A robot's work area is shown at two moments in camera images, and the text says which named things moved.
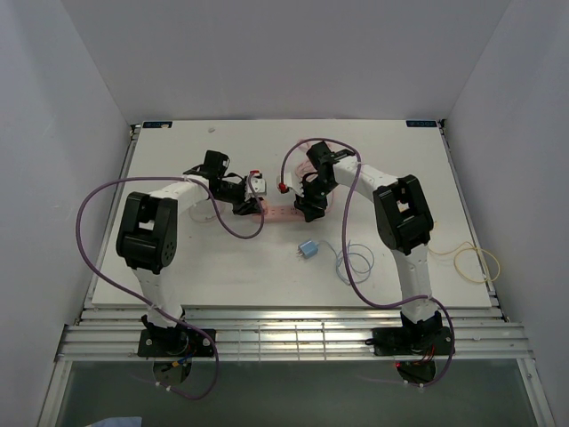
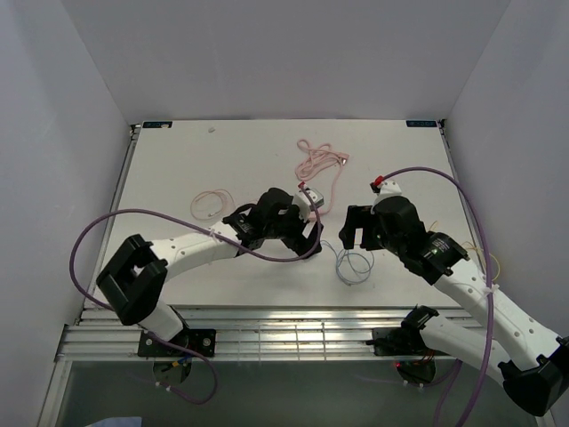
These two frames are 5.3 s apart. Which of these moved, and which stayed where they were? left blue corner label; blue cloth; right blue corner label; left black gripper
Moved: left black gripper
Stayed: left blue corner label; right blue corner label; blue cloth
